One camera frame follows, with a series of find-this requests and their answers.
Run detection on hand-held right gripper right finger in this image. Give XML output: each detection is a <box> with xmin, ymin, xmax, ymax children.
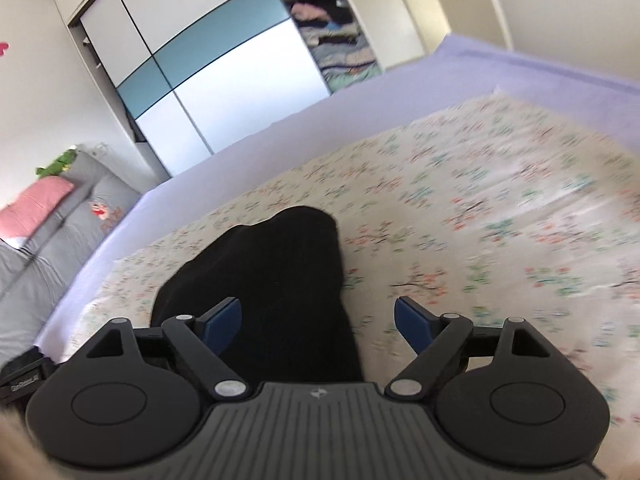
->
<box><xmin>385</xmin><ymin>296</ymin><xmax>553</xmax><ymax>401</ymax></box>

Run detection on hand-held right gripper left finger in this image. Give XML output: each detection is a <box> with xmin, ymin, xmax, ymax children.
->
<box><xmin>85</xmin><ymin>297</ymin><xmax>248</xmax><ymax>401</ymax></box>

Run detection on black pants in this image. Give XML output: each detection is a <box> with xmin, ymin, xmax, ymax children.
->
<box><xmin>150</xmin><ymin>205</ymin><xmax>366</xmax><ymax>386</ymax></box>

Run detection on floral blanket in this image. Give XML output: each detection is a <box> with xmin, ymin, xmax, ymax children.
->
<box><xmin>77</xmin><ymin>87</ymin><xmax>640</xmax><ymax>431</ymax></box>

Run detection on grey tufted cushion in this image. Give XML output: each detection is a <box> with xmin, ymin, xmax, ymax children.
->
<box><xmin>0</xmin><ymin>152</ymin><xmax>144</xmax><ymax>357</ymax></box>

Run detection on folded black garment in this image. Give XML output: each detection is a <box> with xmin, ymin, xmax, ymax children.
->
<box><xmin>0</xmin><ymin>345</ymin><xmax>59</xmax><ymax>406</ymax></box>

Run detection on pink pillow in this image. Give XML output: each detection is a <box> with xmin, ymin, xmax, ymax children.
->
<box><xmin>0</xmin><ymin>177</ymin><xmax>76</xmax><ymax>239</ymax></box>

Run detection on green plush toy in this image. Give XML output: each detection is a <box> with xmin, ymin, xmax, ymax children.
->
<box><xmin>36</xmin><ymin>149</ymin><xmax>79</xmax><ymax>179</ymax></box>

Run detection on fuzzy beige cloth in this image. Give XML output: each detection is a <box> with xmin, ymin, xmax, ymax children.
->
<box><xmin>0</xmin><ymin>405</ymin><xmax>48</xmax><ymax>480</ymax></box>

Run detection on white and blue wardrobe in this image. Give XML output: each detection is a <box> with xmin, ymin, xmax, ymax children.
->
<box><xmin>54</xmin><ymin>0</ymin><xmax>382</xmax><ymax>182</ymax></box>

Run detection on purple bed sheet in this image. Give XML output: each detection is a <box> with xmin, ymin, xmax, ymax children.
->
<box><xmin>37</xmin><ymin>34</ymin><xmax>640</xmax><ymax>367</ymax></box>

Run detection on pile of clothes on shelves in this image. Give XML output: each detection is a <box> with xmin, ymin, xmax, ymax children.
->
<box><xmin>260</xmin><ymin>0</ymin><xmax>384</xmax><ymax>94</ymax></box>

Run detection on cream cabinet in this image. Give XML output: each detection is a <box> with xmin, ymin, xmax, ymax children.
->
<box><xmin>327</xmin><ymin>0</ymin><xmax>453</xmax><ymax>68</ymax></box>

